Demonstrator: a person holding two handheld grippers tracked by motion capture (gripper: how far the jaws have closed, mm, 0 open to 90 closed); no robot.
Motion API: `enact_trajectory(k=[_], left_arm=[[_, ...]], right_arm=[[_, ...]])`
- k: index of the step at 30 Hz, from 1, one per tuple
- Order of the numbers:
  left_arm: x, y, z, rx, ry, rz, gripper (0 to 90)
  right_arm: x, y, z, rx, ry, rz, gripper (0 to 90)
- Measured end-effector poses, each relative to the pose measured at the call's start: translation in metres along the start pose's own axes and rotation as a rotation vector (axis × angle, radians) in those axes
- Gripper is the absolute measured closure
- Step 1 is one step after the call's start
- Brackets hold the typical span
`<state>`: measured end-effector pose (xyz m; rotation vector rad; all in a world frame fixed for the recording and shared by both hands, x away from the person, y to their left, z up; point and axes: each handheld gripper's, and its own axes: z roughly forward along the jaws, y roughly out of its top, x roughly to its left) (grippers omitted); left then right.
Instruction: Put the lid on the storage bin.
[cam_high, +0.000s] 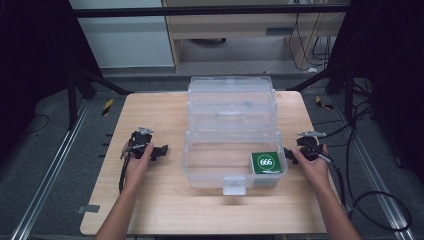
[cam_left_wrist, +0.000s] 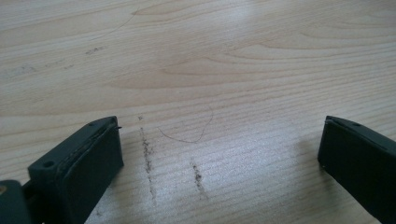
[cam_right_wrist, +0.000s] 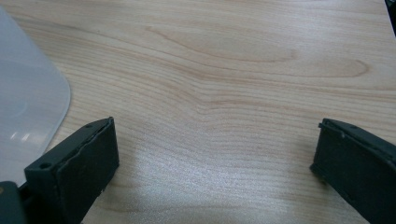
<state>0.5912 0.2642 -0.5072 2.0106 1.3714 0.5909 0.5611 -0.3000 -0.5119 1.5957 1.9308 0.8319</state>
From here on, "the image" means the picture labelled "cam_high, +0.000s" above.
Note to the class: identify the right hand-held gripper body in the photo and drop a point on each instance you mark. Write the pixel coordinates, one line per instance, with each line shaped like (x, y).
(310, 146)

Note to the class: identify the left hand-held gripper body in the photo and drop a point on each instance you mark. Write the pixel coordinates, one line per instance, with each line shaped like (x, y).
(139, 141)

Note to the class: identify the clear plastic storage box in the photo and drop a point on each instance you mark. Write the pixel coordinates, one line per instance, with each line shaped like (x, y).
(230, 133)

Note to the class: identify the person's left hand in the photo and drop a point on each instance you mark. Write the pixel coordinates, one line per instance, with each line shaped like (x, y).
(137, 170)

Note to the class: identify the person's right hand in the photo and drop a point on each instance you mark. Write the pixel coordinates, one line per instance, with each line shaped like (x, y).
(313, 171)

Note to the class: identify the green square box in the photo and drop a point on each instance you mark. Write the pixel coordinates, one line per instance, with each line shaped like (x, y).
(266, 162)

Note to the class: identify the yellow black striped tape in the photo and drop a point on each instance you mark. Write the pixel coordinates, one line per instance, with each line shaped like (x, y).
(107, 107)
(322, 103)

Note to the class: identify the black metal stand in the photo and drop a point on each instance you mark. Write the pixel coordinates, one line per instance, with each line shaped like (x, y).
(348, 93)
(72, 100)

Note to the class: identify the grey tape patch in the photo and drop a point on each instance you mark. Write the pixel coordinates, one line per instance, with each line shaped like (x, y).
(88, 208)

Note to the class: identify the white cabinet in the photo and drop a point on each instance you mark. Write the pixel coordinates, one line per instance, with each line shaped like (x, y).
(126, 40)

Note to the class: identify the black curtain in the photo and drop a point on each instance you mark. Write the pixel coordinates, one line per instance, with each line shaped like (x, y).
(30, 66)
(393, 83)

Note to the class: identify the light wooden desk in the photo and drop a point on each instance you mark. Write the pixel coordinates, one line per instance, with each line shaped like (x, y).
(253, 30)

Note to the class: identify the black horizontal bar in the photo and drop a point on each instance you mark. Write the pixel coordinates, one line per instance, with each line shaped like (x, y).
(200, 10)

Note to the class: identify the aluminium floor rail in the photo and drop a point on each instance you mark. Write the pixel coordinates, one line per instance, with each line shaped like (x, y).
(376, 180)
(50, 176)

